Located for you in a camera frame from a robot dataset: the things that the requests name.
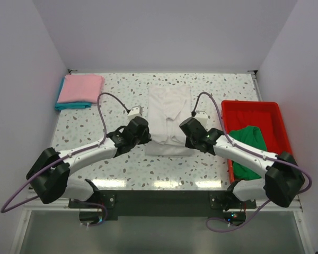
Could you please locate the white t shirt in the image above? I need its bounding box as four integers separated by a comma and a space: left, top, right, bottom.
145, 85, 193, 157

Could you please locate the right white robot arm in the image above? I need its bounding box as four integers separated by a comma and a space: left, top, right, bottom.
179, 117, 305, 208

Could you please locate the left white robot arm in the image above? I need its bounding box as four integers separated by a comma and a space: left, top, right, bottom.
26, 116, 151, 207

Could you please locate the green t shirt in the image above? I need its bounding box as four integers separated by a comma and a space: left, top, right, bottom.
229, 125, 267, 180

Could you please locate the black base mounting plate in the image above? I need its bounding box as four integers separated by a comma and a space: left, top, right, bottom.
68, 189, 258, 222

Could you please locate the red plastic bin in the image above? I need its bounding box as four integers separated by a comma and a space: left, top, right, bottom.
220, 99, 301, 187

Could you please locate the folded pink t shirt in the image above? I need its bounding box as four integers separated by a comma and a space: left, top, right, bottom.
57, 74, 104, 103

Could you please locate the folded teal t shirt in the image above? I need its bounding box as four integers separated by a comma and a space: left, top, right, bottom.
55, 78, 92, 111

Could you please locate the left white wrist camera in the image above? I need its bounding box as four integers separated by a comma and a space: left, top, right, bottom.
127, 106, 143, 120

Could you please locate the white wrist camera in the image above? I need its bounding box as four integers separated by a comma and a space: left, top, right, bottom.
127, 106, 143, 120
195, 111, 208, 128

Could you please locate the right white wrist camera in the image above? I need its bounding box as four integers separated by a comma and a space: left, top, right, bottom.
195, 111, 208, 128

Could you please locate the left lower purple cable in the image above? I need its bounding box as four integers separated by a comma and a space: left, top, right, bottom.
79, 201, 109, 229

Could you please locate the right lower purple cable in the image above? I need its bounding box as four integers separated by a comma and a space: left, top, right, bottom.
205, 199, 271, 234

